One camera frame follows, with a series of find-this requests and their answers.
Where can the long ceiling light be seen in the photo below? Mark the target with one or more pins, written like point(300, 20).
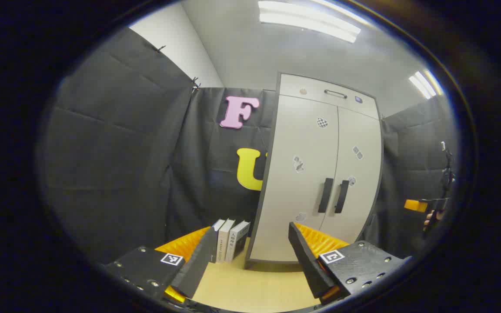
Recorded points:
point(307, 21)
point(422, 84)

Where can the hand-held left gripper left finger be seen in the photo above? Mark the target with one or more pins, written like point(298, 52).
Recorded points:
point(198, 261)

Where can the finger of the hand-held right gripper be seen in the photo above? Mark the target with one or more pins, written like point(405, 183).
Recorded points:
point(415, 205)

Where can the black backdrop cloth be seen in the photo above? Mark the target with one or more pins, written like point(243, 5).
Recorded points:
point(115, 152)

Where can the grey double-door shoe cabinet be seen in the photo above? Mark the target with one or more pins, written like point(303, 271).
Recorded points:
point(272, 263)

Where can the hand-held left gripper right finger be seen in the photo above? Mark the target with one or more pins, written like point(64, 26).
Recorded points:
point(305, 256)

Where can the grey cabinet drawer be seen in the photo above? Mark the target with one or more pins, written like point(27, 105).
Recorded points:
point(294, 87)

